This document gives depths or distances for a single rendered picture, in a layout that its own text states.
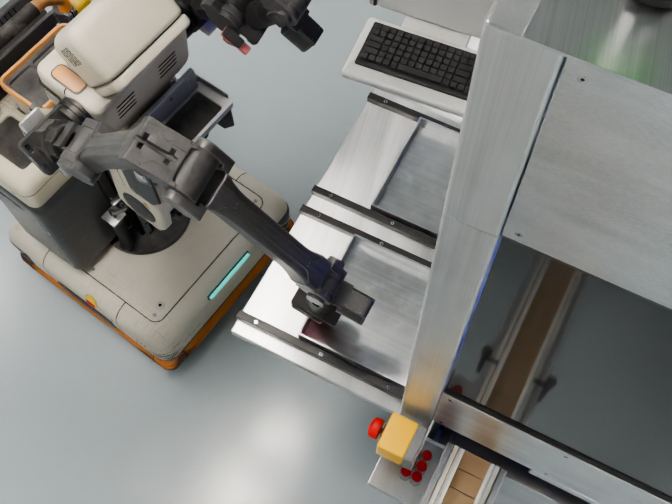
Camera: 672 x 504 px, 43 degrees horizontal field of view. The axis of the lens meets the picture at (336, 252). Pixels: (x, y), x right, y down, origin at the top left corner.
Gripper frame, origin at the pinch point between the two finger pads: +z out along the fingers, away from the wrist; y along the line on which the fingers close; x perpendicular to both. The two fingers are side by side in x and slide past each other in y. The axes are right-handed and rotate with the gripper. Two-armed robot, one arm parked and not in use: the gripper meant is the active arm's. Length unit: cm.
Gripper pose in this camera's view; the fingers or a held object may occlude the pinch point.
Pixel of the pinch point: (315, 313)
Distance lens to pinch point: 180.0
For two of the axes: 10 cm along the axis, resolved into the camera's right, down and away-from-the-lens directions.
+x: 4.7, -8.1, 3.6
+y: 8.8, 4.8, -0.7
